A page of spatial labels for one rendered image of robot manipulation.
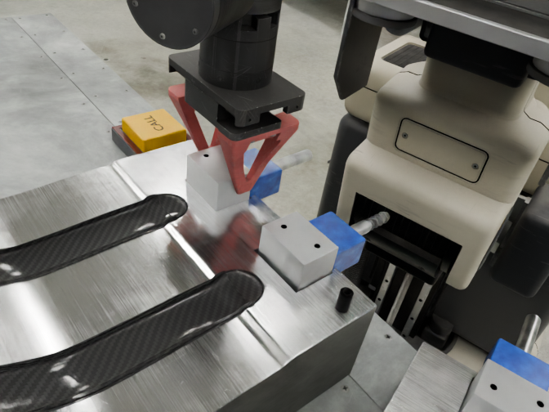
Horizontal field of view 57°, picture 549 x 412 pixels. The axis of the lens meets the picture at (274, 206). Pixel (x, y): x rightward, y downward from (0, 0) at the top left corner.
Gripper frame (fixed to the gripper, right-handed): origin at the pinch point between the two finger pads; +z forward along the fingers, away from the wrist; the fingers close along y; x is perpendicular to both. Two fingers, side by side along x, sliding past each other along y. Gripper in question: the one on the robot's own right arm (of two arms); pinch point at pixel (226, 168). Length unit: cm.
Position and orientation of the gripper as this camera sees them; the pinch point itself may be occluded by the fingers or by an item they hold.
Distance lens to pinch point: 46.0
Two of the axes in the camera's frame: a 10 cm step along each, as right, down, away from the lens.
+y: 6.2, 5.5, -5.5
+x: 7.7, -3.2, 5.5
